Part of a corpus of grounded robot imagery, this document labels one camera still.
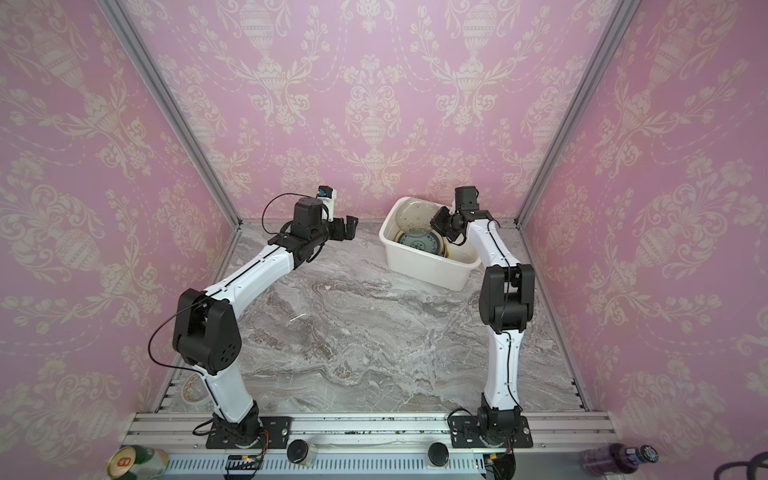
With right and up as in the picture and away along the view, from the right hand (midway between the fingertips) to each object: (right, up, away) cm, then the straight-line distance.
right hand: (432, 221), depth 99 cm
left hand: (-28, 0, -10) cm, 29 cm away
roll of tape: (-68, -48, -18) cm, 85 cm away
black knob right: (-3, -58, -29) cm, 65 cm away
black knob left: (-34, -52, -36) cm, 72 cm away
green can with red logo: (-67, -54, -37) cm, 94 cm away
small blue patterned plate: (+1, -6, +7) cm, 9 cm away
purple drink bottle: (+34, -54, -36) cm, 73 cm away
